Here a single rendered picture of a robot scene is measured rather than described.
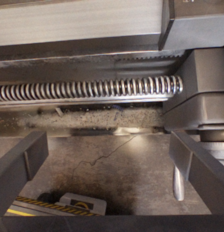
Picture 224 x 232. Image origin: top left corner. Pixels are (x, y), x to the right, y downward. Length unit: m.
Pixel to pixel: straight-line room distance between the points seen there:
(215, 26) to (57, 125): 0.62
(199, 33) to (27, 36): 0.28
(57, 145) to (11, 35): 0.91
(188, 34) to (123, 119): 0.45
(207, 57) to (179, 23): 0.09
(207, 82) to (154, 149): 0.82
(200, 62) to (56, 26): 0.25
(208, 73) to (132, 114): 0.41
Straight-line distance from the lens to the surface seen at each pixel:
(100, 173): 1.11
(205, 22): 0.28
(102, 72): 0.49
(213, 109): 0.31
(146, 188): 1.13
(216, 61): 0.34
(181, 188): 0.43
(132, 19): 0.30
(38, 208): 0.92
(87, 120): 0.69
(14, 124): 0.83
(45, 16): 0.32
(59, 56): 0.37
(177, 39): 0.30
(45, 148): 0.17
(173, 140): 0.16
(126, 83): 0.36
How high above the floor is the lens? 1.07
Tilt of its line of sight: 81 degrees down
